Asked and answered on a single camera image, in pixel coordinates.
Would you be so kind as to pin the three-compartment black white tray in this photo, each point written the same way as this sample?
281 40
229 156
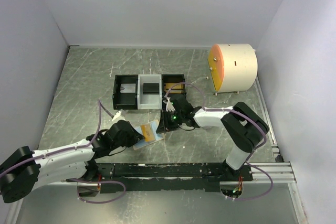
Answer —
139 100

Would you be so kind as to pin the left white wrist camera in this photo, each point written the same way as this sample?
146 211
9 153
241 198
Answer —
120 115

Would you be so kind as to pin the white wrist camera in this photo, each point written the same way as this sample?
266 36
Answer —
120 115
169 105

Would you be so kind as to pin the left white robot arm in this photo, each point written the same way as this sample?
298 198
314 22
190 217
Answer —
26 170

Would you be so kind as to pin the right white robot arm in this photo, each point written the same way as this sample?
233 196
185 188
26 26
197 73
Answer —
243 125

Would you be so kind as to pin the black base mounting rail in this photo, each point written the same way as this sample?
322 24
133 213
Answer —
114 177

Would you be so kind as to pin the black card in tray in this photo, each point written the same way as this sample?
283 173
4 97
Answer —
151 88

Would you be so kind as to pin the tan leather card holder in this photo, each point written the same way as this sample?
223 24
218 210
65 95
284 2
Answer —
141 143

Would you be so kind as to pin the silver card in tray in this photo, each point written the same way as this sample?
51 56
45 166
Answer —
128 88

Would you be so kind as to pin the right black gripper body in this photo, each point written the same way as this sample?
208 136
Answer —
176 118

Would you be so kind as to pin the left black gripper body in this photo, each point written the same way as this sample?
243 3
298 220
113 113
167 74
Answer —
130 139

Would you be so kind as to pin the cream drum with orange face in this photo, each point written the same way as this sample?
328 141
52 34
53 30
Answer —
233 67

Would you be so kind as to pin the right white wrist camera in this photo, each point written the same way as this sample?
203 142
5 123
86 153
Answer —
169 105

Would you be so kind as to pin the gold card in tray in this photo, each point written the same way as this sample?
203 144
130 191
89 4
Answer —
174 87

